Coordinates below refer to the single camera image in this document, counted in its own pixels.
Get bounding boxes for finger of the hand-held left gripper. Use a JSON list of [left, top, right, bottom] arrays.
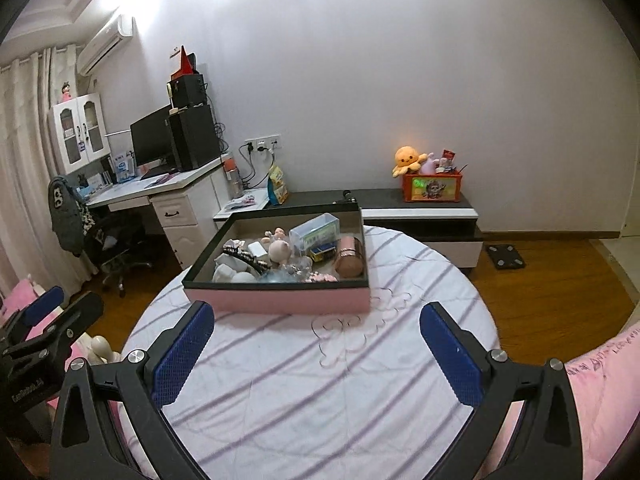
[[0, 286, 66, 341], [10, 291, 104, 361]]

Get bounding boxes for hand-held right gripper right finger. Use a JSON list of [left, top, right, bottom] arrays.
[[420, 302, 583, 480]]

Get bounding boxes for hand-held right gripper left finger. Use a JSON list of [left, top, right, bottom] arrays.
[[50, 300, 217, 480]]

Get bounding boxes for white plush toy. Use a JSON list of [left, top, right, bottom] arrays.
[[214, 252, 256, 283]]

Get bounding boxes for pink box with dark rim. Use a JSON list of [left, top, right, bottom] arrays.
[[181, 203, 372, 315]]

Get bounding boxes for rose gold cylinder case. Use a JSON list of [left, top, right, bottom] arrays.
[[332, 236, 364, 278]]

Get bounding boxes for pink pillow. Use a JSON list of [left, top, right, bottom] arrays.
[[0, 280, 101, 411]]

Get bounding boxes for cream plush toy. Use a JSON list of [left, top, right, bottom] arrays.
[[90, 336, 121, 366]]

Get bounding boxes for black office chair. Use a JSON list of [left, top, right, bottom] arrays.
[[82, 210, 153, 297]]

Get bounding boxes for black and white tv cabinet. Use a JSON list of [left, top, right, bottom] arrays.
[[280, 188, 485, 269]]

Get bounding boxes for black bathroom scale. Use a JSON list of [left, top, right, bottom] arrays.
[[487, 244, 527, 272]]

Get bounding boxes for pink pig plush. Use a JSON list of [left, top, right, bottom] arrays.
[[268, 240, 292, 266]]

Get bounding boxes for white desk with drawers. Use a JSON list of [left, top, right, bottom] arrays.
[[85, 152, 233, 271]]

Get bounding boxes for blue white boxes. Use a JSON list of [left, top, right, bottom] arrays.
[[111, 152, 137, 183]]

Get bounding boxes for pink printed quilt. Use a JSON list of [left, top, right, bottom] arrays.
[[485, 322, 640, 480]]

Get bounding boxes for red printed storage box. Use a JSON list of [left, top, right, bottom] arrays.
[[402, 171, 463, 203]]

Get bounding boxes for white corner cabinet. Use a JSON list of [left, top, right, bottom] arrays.
[[212, 191, 273, 223]]

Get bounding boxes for white glass-door cabinet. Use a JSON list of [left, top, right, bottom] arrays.
[[48, 92, 112, 176]]

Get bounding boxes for clear plastic storage box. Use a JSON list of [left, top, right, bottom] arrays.
[[289, 213, 341, 257]]

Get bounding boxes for clear bottle orange cap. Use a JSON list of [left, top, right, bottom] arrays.
[[223, 154, 245, 200]]

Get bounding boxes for yellow blue snack bag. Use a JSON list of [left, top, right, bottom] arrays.
[[266, 165, 291, 206]]

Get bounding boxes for black computer monitor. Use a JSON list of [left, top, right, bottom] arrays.
[[130, 104, 176, 167]]

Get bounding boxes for orange octopus plush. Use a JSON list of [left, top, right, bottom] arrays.
[[391, 146, 428, 177]]

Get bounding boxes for large black speaker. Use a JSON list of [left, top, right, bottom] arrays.
[[167, 104, 222, 172]]

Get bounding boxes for small black speaker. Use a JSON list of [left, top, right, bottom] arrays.
[[170, 74, 206, 109]]

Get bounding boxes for white air conditioner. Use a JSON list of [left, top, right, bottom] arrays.
[[76, 15, 135, 76]]

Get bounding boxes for red triangular ornament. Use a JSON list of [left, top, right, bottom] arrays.
[[171, 45, 197, 80]]

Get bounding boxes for black charger cables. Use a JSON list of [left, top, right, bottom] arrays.
[[240, 150, 276, 192]]

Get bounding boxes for white wall socket strip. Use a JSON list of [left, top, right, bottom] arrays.
[[244, 135, 280, 153]]

